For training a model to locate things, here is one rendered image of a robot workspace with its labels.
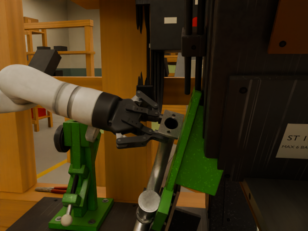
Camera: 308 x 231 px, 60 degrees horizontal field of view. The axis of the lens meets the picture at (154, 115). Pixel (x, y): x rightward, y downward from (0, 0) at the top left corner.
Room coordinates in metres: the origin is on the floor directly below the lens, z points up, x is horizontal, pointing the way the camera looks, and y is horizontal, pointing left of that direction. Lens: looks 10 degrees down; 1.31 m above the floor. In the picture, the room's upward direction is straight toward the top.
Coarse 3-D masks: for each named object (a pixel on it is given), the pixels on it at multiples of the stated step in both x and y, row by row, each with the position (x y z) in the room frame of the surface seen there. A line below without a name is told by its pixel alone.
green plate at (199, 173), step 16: (192, 96) 0.43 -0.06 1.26; (192, 112) 0.40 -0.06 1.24; (192, 128) 0.42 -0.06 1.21; (192, 144) 0.42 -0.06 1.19; (176, 160) 0.41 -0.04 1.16; (192, 160) 0.42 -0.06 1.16; (208, 160) 0.41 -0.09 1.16; (176, 176) 0.41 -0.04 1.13; (192, 176) 0.42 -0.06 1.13; (208, 176) 0.41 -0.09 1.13; (208, 192) 0.41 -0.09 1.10
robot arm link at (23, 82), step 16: (16, 64) 0.54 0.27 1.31; (0, 80) 0.51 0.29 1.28; (16, 80) 0.51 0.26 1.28; (32, 80) 0.52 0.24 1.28; (48, 80) 0.53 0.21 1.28; (16, 96) 0.51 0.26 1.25; (32, 96) 0.51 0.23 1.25; (48, 96) 0.52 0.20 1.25; (64, 96) 0.51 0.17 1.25; (64, 112) 0.52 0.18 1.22
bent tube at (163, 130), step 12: (168, 120) 0.52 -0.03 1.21; (180, 120) 0.51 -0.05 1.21; (168, 132) 0.50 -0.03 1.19; (168, 144) 0.53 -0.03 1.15; (156, 156) 0.57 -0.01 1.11; (168, 156) 0.56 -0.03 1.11; (156, 168) 0.56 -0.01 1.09; (156, 180) 0.55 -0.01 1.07; (156, 192) 0.53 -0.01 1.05; (144, 228) 0.47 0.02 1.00
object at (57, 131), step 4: (60, 128) 0.67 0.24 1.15; (56, 132) 0.67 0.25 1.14; (60, 132) 0.67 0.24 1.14; (56, 136) 0.66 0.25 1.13; (60, 136) 0.66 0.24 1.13; (56, 140) 0.66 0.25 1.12; (60, 140) 0.66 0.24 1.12; (56, 144) 0.66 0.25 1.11; (60, 144) 0.66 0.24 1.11; (56, 148) 0.66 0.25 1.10; (60, 148) 0.66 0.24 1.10; (64, 148) 0.67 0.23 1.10; (68, 148) 0.69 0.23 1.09; (64, 152) 0.68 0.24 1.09
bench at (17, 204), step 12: (0, 192) 0.86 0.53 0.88; (12, 192) 0.86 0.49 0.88; (24, 192) 0.86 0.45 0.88; (36, 192) 0.86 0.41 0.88; (48, 192) 0.86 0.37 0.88; (180, 192) 0.86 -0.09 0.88; (192, 192) 0.86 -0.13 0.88; (0, 204) 0.78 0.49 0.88; (12, 204) 0.78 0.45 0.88; (24, 204) 0.78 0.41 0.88; (180, 204) 0.78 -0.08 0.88; (192, 204) 0.78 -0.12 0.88; (204, 204) 0.78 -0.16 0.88; (0, 216) 0.71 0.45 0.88; (12, 216) 0.71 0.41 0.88; (0, 228) 0.65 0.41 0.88
